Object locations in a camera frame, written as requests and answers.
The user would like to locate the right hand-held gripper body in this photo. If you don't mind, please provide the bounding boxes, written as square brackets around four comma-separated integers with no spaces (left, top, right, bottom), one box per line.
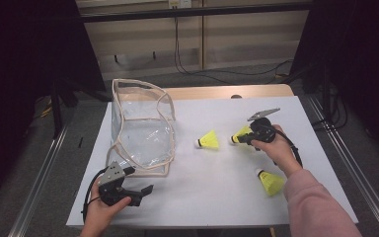
[247,108,281,143]

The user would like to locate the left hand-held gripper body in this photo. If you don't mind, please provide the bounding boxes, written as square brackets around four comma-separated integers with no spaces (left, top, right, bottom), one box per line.
[98,161,142,207]

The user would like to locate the yellow shuttlecock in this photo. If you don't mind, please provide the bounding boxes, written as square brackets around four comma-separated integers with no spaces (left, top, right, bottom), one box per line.
[256,168,285,198]
[229,124,255,146]
[193,128,221,151]

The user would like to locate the clear plastic bag beige trim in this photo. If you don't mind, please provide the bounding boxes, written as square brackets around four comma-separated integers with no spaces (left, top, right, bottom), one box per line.
[104,78,177,178]

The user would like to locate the person's right hand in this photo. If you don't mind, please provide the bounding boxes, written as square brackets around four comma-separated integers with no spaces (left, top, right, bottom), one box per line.
[251,124,303,179]

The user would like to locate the person's left hand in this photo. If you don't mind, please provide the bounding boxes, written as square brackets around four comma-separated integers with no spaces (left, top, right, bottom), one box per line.
[82,182,132,232]

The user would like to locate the white table sheet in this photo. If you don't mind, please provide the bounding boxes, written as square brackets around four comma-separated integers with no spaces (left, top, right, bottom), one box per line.
[66,95,359,230]

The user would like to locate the wooden cabinet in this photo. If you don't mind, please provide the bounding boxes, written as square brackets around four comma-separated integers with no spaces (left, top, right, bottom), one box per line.
[75,0,312,81]

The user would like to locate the black metal stand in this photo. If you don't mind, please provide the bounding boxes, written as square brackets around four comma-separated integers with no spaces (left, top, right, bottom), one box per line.
[49,78,64,139]

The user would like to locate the black curtain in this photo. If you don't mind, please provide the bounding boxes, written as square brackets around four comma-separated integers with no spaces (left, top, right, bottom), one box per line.
[290,0,379,162]
[0,0,107,211]

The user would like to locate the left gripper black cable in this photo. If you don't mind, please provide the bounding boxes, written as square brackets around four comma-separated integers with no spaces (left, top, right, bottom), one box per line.
[82,166,110,225]

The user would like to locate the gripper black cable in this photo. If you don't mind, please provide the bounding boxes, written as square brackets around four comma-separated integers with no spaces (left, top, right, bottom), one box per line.
[82,166,110,225]
[260,123,304,168]

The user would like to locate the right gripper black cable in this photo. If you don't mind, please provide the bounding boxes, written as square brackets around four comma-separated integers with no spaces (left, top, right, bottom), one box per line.
[260,123,304,168]

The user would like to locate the aluminium floor rail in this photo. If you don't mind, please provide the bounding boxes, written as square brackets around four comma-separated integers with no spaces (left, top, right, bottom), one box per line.
[8,124,70,237]
[307,95,379,237]

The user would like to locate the black floor cables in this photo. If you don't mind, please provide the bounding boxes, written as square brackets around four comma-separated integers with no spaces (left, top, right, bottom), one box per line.
[311,95,348,131]

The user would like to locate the black wall cable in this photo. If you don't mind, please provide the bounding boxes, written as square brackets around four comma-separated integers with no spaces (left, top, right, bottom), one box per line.
[173,16,294,85]

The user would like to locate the white wall socket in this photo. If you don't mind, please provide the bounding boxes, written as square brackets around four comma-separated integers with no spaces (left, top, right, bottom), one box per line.
[168,0,192,9]

